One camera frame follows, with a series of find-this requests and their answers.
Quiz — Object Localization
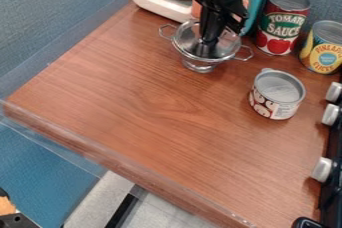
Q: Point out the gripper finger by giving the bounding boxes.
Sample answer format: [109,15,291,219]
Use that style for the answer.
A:
[209,12,226,46]
[197,7,214,45]

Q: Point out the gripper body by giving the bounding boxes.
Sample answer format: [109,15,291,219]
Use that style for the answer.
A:
[189,0,250,35]

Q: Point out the silver pot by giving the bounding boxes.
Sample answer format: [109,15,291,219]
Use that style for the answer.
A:
[157,20,256,74]

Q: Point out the red tomato can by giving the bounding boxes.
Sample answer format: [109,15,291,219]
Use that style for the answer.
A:
[253,0,313,57]

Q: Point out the short white can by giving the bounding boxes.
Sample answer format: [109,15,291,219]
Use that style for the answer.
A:
[247,67,308,121]

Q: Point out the yellow pineapple can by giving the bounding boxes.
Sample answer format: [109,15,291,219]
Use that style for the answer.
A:
[297,19,342,76]

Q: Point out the toy stove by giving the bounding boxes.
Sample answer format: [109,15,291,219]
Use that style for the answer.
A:
[309,79,342,228]

